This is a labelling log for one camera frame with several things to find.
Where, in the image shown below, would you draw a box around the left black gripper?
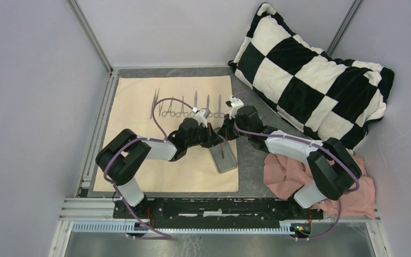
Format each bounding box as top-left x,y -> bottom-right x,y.
186,122 -> 223,148

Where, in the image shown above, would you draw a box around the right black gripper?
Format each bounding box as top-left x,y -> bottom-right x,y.
217,113 -> 251,141

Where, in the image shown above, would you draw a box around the steel scissors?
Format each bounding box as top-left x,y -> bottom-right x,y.
213,95 -> 225,118
206,95 -> 210,110
189,92 -> 198,117

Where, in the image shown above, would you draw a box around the metal instrument tray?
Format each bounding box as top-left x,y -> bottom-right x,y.
209,141 -> 238,174

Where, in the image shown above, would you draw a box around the steel forceps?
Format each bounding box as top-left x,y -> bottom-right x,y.
162,99 -> 176,117
174,97 -> 189,118

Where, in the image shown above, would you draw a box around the long pointed steel tweezers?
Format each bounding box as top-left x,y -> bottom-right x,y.
150,88 -> 160,119

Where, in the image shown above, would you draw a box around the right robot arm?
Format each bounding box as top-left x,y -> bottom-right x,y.
218,106 -> 362,218

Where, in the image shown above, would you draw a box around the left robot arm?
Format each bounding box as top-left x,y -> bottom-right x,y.
95,118 -> 224,218

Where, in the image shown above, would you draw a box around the pink crumpled cloth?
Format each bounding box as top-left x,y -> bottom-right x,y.
263,154 -> 376,219

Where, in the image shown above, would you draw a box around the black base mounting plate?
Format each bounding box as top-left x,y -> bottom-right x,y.
113,198 -> 324,229

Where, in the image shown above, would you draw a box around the black white checkered pillow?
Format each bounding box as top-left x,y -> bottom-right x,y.
229,3 -> 395,151

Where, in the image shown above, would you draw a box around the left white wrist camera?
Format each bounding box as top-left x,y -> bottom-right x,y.
193,108 -> 211,127

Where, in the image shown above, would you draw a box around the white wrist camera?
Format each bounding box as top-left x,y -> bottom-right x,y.
193,108 -> 211,127
225,95 -> 244,119

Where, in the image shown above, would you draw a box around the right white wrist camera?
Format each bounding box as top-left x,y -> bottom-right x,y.
225,95 -> 244,119

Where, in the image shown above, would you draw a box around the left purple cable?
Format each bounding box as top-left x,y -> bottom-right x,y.
103,97 -> 199,240

